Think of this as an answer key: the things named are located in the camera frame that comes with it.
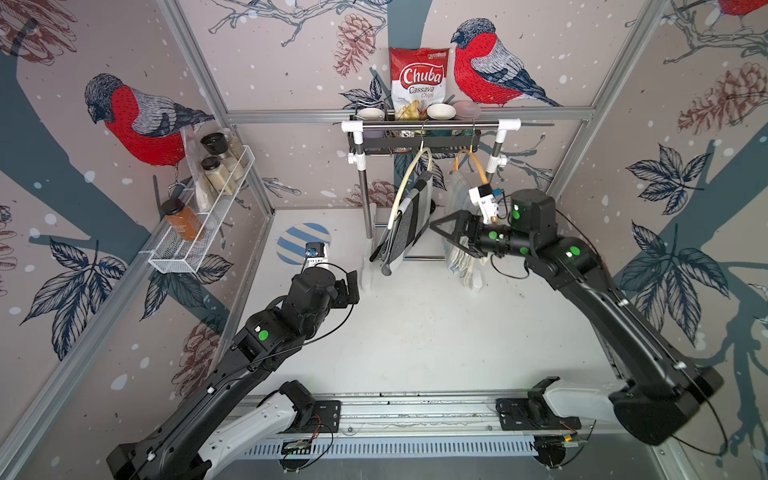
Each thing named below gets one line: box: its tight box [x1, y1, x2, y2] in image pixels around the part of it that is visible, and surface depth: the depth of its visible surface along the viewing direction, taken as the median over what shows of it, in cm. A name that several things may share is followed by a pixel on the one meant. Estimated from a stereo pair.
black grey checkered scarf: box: [369, 170, 433, 276], surface depth 83 cm
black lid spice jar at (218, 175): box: [200, 156, 237, 196], surface depth 78 cm
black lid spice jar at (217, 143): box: [200, 132, 245, 181], surface depth 81 cm
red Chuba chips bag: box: [389, 47, 450, 121], surface depth 81 cm
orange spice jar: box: [160, 198, 203, 241], surface depth 68 cm
